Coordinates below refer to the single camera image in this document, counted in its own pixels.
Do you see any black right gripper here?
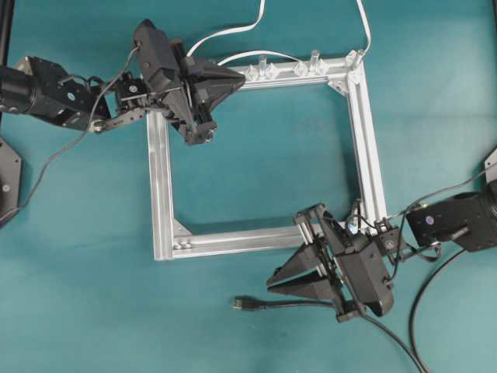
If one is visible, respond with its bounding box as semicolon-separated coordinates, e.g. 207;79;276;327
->
266;203;384;322

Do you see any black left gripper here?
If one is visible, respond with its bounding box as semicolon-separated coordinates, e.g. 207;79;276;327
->
116;37;245;145

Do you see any white ethernet cable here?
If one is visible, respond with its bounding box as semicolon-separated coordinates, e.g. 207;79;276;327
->
185;0;373;67

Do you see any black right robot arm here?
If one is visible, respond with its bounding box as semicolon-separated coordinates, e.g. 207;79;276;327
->
266;153;496;322

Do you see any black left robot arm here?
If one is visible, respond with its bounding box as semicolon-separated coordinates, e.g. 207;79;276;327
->
1;36;245;145

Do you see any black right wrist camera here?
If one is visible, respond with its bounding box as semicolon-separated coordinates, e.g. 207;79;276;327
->
335;233;394;317

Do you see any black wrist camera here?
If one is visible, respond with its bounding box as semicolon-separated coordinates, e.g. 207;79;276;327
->
335;233;394;317
133;19;181;94

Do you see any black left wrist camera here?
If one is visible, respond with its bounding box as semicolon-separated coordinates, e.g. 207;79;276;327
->
133;19;181;94

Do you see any blue tape cable mount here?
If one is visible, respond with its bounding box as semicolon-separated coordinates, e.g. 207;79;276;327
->
346;222;360;235

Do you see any grey left arm cable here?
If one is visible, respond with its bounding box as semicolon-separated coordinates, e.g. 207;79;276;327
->
0;46;141;222

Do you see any black USB cable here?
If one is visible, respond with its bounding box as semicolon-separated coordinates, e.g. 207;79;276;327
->
231;248;465;373

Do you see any black cable tie loop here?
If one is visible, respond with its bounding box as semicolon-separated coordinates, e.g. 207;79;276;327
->
346;199;368;231

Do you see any clear post middle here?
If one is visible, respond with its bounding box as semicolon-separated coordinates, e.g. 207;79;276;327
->
259;54;268;79

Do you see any clear post near corner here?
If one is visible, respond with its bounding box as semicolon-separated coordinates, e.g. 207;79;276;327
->
308;50;320;75

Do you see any square aluminium extrusion frame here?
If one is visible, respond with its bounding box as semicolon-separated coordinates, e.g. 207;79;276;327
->
147;51;388;261

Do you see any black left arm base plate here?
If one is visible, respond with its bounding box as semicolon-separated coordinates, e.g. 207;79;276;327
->
0;138;23;228

